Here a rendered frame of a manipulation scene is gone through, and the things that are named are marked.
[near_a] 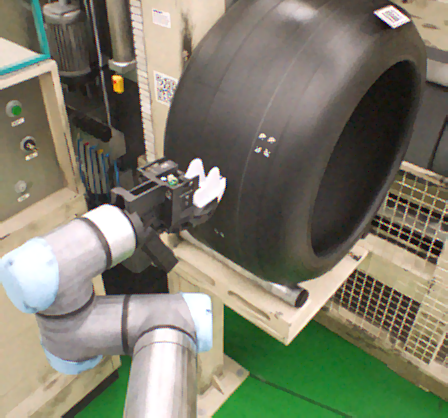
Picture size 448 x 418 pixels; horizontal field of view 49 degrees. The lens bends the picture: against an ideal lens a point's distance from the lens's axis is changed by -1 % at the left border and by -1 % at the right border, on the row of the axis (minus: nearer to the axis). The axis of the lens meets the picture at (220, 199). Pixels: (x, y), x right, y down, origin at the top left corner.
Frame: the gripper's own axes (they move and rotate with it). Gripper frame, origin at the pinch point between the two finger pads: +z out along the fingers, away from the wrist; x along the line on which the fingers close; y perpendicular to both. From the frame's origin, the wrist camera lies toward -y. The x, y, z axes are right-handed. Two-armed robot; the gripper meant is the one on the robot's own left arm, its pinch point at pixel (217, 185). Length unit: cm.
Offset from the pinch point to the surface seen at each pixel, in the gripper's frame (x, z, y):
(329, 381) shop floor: -7, 71, -117
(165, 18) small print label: 32.0, 19.4, 16.1
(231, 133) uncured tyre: 0.6, 3.0, 8.0
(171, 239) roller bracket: 23.8, 14.5, -33.2
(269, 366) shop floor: 14, 62, -118
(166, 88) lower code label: 33.0, 21.0, 0.5
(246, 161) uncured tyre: -3.5, 2.0, 5.2
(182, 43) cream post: 27.6, 19.9, 12.1
